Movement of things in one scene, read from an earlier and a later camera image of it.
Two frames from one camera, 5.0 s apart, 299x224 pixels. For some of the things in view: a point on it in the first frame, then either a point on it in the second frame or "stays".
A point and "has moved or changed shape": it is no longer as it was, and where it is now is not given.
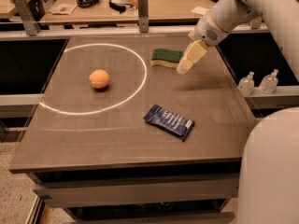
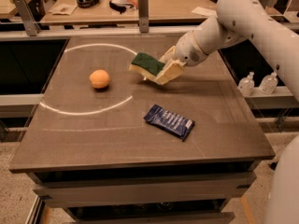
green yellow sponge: (166, 58) has moved or changed shape
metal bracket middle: (143, 10) stays
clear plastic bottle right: (269, 82) stays
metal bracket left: (32, 25) stays
